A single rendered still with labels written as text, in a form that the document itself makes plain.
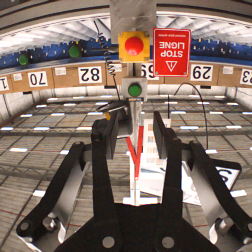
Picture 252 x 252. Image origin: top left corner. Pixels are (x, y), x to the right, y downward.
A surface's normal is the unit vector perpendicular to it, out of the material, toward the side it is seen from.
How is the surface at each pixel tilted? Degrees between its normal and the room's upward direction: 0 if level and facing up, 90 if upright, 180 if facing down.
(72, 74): 91
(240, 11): 90
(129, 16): 90
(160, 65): 90
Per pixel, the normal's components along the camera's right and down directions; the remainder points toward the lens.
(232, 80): -0.05, 0.43
